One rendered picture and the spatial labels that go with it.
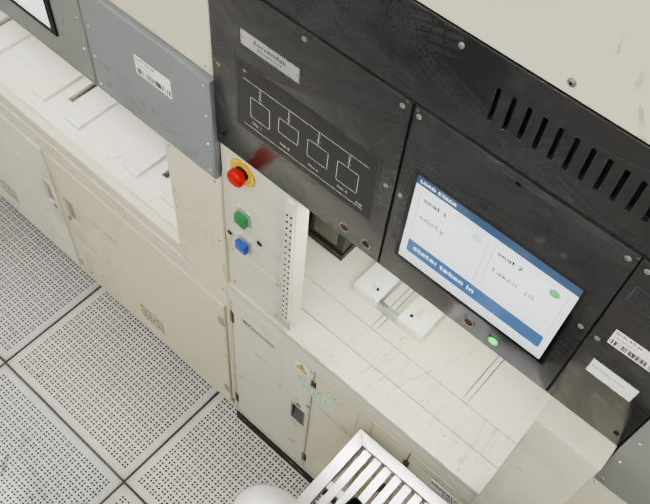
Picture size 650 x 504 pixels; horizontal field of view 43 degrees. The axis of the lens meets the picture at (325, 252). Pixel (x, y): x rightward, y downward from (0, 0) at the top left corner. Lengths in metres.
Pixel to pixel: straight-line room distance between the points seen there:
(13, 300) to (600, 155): 2.45
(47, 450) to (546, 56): 2.23
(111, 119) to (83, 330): 0.90
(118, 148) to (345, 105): 1.19
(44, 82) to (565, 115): 1.79
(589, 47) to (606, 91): 0.05
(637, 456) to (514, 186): 0.49
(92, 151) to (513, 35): 1.55
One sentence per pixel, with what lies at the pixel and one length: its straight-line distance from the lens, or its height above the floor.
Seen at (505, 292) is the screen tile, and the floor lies 1.57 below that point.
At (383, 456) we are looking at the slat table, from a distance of 1.96.
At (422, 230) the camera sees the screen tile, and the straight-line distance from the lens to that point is 1.27.
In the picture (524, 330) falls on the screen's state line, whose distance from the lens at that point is 1.29.
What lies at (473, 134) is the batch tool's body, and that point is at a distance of 1.08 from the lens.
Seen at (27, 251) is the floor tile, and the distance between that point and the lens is 3.21.
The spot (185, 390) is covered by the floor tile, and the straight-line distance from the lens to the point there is 2.84.
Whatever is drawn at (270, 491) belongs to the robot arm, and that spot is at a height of 1.40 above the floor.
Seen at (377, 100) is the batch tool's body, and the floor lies 1.76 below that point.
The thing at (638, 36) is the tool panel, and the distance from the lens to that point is 0.88.
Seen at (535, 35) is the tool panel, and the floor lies 2.00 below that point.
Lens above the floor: 2.60
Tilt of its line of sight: 57 degrees down
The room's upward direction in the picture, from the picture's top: 7 degrees clockwise
